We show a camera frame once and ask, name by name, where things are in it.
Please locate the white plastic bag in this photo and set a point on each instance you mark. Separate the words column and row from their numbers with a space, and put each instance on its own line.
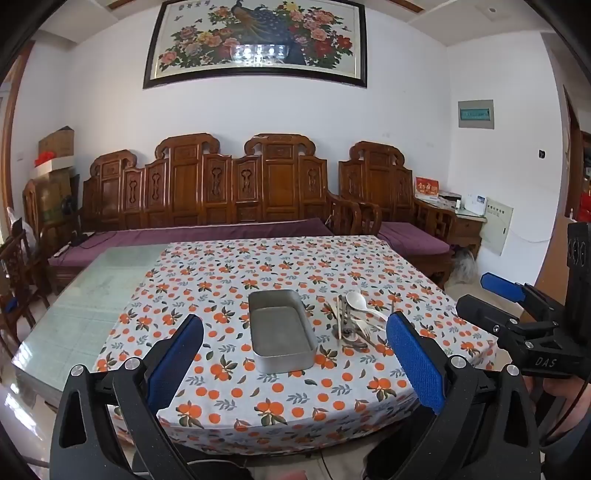
column 25, row 230
column 464, row 267

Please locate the white flat carton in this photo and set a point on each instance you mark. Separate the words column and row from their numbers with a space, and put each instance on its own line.
column 51, row 168

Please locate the wooden side table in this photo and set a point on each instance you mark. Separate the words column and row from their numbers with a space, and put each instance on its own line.
column 468, row 230

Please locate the grey wall electrical box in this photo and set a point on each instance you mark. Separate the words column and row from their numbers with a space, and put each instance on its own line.
column 475, row 114

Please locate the dark wooden chair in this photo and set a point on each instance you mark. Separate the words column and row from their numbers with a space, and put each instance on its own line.
column 18, row 272

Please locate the small cardboard box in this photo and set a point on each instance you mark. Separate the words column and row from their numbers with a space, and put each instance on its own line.
column 57, row 143

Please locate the person's right forearm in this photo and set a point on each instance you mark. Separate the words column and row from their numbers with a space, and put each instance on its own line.
column 572, row 434

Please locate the orange print tablecloth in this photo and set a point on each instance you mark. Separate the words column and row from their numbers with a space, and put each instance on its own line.
column 258, row 267

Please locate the person's right hand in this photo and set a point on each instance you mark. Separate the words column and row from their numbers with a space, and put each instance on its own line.
column 565, row 394

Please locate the wooden door frame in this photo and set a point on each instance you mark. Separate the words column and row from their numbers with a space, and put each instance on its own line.
column 14, row 115
column 572, row 152

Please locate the rectangular metal tray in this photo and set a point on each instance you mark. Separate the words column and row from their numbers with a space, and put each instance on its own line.
column 281, row 332

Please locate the framed peacock flower painting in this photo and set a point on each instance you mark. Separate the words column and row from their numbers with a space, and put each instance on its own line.
column 207, row 41

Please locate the white round soup spoon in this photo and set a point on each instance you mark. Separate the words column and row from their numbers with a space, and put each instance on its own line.
column 355, row 300

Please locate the red ornament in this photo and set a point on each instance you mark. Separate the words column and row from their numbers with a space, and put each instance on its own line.
column 44, row 158

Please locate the white telephone device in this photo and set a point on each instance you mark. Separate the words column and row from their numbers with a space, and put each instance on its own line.
column 475, row 205

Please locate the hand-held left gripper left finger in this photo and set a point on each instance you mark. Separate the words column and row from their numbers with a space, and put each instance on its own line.
column 175, row 364

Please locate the red gift box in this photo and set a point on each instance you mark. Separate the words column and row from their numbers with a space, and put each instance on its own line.
column 425, row 187

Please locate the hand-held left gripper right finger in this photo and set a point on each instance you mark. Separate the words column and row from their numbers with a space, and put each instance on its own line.
column 413, row 364

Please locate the brown wooden board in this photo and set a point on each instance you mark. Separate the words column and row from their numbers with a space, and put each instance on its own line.
column 559, row 254

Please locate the carved wooden armchair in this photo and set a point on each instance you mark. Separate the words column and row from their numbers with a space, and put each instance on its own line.
column 378, row 184

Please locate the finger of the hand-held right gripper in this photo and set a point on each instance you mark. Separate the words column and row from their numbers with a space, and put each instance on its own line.
column 480, row 314
column 501, row 285

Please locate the short purple seat cushion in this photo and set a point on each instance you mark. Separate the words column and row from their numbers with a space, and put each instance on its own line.
column 406, row 237

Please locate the large cardboard box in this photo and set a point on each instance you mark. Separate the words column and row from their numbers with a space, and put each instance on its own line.
column 51, row 198

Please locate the carved wooden sofa bench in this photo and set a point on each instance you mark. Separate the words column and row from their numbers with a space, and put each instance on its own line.
column 277, row 184

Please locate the white flat box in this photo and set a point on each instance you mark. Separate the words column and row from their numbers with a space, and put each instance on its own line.
column 449, row 198

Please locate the long white spoon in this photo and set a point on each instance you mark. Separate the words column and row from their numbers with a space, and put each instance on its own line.
column 358, row 323

